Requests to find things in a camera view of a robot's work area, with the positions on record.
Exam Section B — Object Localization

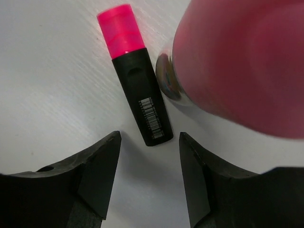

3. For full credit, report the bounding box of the pink glitter jar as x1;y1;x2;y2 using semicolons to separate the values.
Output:
156;0;304;139

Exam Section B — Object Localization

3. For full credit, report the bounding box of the pink highlighter marker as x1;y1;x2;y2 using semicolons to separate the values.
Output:
97;4;173;146

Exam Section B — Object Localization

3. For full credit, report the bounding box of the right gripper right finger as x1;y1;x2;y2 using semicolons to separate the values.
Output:
179;133;304;228

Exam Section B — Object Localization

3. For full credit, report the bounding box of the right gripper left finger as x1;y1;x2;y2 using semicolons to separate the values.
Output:
0;131;122;228

